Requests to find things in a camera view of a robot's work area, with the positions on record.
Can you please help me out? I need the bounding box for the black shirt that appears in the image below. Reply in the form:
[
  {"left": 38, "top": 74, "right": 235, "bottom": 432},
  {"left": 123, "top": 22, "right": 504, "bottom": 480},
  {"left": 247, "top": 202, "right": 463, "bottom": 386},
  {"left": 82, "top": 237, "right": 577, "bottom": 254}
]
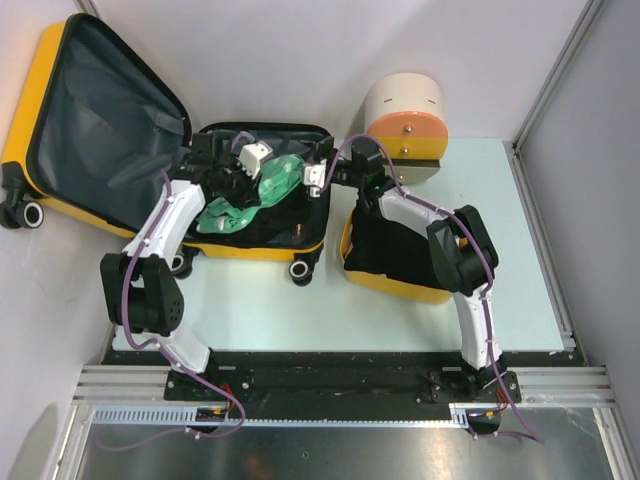
[{"left": 344, "top": 204, "right": 442, "bottom": 289}]

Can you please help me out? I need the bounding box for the yellow Pikachu suitcase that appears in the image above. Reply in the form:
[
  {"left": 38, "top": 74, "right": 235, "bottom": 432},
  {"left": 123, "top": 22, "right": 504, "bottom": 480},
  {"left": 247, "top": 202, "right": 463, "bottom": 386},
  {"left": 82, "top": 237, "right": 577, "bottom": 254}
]
[{"left": 1, "top": 14, "right": 333, "bottom": 286}]

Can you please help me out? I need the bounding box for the yellow plastic basket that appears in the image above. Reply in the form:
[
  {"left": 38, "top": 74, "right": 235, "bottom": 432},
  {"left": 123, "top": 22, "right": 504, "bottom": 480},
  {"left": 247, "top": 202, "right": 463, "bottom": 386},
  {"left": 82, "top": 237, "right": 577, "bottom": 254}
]
[{"left": 339, "top": 214, "right": 452, "bottom": 305}]

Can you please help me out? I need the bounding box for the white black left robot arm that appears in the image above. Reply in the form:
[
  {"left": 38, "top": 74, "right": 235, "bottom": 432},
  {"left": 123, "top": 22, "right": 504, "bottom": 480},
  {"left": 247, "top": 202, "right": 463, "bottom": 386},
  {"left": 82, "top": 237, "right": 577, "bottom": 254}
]
[{"left": 100, "top": 131, "right": 273, "bottom": 400}]

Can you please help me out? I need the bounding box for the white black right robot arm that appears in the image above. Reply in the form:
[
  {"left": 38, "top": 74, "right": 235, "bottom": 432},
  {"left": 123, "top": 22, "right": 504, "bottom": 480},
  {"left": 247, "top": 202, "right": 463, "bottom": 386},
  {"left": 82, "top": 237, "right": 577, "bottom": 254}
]
[{"left": 326, "top": 134, "right": 505, "bottom": 401}]

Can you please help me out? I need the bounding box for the white pastel mini drawer cabinet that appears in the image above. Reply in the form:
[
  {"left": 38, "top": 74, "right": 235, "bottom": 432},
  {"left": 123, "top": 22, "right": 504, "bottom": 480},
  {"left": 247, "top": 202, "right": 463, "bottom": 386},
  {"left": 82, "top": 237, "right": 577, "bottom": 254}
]
[{"left": 364, "top": 72, "right": 449, "bottom": 185}]

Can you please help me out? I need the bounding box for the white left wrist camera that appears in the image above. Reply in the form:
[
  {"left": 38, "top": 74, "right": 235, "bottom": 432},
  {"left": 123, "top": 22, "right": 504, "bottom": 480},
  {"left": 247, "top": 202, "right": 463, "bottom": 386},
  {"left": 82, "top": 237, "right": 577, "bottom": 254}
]
[{"left": 238, "top": 142, "right": 273, "bottom": 179}]

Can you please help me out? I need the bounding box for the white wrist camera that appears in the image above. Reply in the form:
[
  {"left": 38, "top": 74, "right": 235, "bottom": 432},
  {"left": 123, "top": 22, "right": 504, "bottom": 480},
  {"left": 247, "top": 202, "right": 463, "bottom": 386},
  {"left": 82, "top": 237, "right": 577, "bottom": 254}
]
[
  {"left": 238, "top": 142, "right": 273, "bottom": 179},
  {"left": 302, "top": 161, "right": 326, "bottom": 198}
]

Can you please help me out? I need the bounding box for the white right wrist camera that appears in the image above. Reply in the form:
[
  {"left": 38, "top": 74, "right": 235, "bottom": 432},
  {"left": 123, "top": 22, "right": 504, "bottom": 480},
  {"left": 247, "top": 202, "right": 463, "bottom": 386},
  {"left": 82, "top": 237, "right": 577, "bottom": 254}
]
[{"left": 302, "top": 161, "right": 326, "bottom": 198}]

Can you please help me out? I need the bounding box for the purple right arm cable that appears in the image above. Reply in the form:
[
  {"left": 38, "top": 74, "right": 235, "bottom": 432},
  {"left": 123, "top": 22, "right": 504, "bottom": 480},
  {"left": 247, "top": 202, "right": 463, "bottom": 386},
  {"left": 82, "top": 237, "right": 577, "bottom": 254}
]
[{"left": 319, "top": 134, "right": 546, "bottom": 444}]

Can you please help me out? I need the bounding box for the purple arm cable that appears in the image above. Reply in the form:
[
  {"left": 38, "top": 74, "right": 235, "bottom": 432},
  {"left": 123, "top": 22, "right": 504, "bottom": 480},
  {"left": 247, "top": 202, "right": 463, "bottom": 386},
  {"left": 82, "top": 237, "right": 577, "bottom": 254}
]
[
  {"left": 92, "top": 130, "right": 247, "bottom": 452},
  {"left": 319, "top": 134, "right": 546, "bottom": 444}
]

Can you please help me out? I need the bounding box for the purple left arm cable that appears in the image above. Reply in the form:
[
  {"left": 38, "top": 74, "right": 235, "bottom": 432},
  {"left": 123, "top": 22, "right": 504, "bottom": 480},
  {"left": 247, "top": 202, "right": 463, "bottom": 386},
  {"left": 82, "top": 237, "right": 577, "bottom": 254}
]
[{"left": 92, "top": 130, "right": 247, "bottom": 452}]

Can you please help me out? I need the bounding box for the left aluminium corner post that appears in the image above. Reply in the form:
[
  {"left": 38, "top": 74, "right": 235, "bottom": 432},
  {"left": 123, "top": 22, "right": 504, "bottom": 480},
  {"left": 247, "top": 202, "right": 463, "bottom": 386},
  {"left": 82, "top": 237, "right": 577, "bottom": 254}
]
[{"left": 73, "top": 0, "right": 101, "bottom": 18}]

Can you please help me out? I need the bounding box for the aluminium corner post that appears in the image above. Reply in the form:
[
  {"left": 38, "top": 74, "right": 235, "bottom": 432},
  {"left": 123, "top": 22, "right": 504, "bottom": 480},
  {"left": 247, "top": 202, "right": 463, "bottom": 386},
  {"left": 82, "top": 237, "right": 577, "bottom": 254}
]
[
  {"left": 73, "top": 0, "right": 101, "bottom": 18},
  {"left": 511, "top": 0, "right": 609, "bottom": 153}
]

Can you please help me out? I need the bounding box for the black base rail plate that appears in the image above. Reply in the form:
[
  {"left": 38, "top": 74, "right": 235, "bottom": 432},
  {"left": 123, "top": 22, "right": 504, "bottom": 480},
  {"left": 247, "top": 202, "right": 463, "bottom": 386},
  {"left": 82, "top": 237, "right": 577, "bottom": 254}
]
[{"left": 102, "top": 348, "right": 585, "bottom": 403}]

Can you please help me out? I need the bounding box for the aluminium frame rail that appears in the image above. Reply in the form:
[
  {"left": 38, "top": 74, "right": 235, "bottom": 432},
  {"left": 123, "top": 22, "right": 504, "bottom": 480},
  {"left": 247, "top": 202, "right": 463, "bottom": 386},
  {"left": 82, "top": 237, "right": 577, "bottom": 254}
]
[{"left": 72, "top": 365, "right": 617, "bottom": 408}]

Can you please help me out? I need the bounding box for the white slotted cable duct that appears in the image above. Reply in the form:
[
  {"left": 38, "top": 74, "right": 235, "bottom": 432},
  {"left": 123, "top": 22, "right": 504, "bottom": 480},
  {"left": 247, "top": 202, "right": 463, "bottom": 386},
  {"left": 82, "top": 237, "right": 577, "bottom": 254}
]
[{"left": 93, "top": 405, "right": 469, "bottom": 429}]

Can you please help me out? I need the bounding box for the right aluminium corner post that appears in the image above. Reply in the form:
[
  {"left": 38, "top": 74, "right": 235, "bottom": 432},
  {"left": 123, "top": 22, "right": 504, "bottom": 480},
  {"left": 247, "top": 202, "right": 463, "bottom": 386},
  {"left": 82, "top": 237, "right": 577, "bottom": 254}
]
[{"left": 511, "top": 0, "right": 609, "bottom": 153}]

